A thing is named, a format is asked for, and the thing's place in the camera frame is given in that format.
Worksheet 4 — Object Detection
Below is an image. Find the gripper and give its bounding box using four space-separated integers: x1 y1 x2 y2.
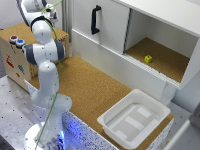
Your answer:
43 6 59 24

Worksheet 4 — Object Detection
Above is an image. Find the blue button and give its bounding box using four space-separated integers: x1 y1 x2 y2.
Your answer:
15 38 26 48

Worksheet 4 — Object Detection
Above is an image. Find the red button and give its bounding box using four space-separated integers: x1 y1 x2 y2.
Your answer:
9 34 19 45

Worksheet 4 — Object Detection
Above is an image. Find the white sliding door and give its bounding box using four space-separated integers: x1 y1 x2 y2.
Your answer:
72 0 131 56

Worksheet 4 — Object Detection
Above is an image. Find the wooden drawer box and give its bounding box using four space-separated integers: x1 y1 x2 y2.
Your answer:
0 21 71 93

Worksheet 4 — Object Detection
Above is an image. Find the white cabinet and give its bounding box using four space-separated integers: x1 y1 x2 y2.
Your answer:
68 0 200 108

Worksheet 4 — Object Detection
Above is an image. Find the yellow block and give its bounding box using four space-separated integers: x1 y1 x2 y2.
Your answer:
143 54 154 64

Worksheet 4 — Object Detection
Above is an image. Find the white plastic box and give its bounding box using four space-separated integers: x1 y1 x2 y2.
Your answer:
96 88 172 150

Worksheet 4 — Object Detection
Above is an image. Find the black door handle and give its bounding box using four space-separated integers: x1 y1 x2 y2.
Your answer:
90 4 102 36

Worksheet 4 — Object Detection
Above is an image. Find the green cable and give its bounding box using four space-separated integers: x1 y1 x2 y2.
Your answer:
33 0 64 150

